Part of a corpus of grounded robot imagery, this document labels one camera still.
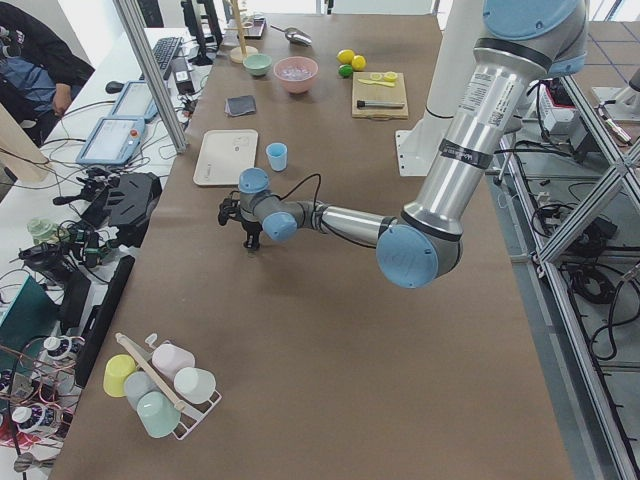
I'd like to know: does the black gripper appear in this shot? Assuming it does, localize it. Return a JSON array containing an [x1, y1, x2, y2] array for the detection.
[[217, 192, 262, 250]]

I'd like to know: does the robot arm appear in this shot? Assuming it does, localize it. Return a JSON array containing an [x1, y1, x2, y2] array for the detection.
[[218, 1, 589, 288]]

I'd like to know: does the light blue cup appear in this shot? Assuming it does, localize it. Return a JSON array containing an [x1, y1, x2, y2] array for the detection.
[[265, 142, 288, 172]]

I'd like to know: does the pink upturned cup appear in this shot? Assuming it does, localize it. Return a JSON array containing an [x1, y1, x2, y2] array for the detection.
[[151, 343, 195, 381]]

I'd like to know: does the white upturned cup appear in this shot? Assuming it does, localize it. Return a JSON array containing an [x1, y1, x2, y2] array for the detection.
[[173, 367, 217, 404]]

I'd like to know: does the clear ice cubes pile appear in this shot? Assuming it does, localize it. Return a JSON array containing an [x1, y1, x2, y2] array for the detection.
[[276, 64, 314, 82]]

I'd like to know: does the grey upturned cup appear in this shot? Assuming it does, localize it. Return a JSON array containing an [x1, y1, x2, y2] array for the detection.
[[123, 371, 155, 410]]

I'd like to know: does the yellow upturned cup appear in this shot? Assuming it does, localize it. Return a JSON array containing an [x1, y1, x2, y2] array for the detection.
[[103, 354, 137, 398]]

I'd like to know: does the mint upturned cup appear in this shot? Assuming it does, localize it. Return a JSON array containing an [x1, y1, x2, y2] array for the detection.
[[136, 391, 181, 438]]

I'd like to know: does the steel ice scoop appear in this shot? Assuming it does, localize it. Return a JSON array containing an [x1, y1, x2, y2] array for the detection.
[[272, 25, 313, 47]]

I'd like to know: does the cream rabbit tray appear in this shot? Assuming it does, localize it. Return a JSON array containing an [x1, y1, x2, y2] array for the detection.
[[193, 129, 259, 187]]

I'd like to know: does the grey folded cloth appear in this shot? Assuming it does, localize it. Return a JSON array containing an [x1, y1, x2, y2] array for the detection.
[[225, 95, 256, 117]]

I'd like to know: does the pink bowl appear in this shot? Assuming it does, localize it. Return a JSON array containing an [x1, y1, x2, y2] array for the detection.
[[273, 56, 319, 94]]

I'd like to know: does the teach pendant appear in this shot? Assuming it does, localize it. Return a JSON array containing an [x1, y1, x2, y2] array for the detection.
[[110, 80, 158, 122], [76, 116, 146, 166]]

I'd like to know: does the steel muddler black tip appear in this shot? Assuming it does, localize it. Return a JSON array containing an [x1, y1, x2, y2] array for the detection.
[[356, 100, 405, 109]]

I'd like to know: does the mint green bowl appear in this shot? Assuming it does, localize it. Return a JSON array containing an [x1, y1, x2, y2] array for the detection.
[[243, 53, 272, 77]]

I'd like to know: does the wooden glass stand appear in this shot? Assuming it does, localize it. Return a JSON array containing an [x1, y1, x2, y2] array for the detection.
[[224, 0, 258, 64]]

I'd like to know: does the wooden cutting board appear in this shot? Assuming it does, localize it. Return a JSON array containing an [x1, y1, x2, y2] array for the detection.
[[351, 72, 409, 120]]

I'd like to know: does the green lime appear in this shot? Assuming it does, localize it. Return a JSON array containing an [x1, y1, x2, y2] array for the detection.
[[338, 64, 353, 78]]

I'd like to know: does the yellow plastic knife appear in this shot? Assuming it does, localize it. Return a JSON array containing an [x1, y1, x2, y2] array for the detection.
[[356, 78, 396, 88]]

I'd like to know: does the yellow lemon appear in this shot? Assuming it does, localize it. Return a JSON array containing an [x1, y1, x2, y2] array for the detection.
[[350, 55, 367, 71], [336, 49, 355, 65]]

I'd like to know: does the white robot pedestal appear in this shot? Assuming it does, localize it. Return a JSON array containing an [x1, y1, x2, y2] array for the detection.
[[396, 0, 484, 177]]

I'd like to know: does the white wire cup rack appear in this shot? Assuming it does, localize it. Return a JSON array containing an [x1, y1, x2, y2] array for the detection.
[[115, 332, 222, 440]]

